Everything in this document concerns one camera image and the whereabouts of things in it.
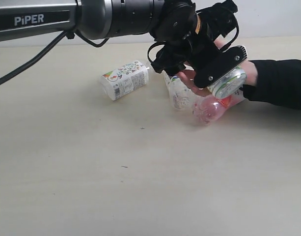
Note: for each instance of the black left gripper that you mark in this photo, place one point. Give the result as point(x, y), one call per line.
point(187, 35)

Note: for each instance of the clear bottle lime label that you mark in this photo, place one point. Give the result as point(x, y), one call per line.
point(228, 84)

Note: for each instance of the pink peach label bottle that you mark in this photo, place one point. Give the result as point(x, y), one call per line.
point(209, 109)

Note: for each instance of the white floral label bottle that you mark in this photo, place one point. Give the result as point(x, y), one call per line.
point(126, 78)

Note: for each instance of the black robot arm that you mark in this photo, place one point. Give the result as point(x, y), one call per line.
point(94, 21)

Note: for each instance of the black sleeved forearm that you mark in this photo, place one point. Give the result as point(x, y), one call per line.
point(277, 82)

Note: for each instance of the clear bottle blue label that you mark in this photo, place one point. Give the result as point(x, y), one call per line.
point(180, 96)

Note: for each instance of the person's open bare hand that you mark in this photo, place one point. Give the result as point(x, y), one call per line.
point(187, 76)

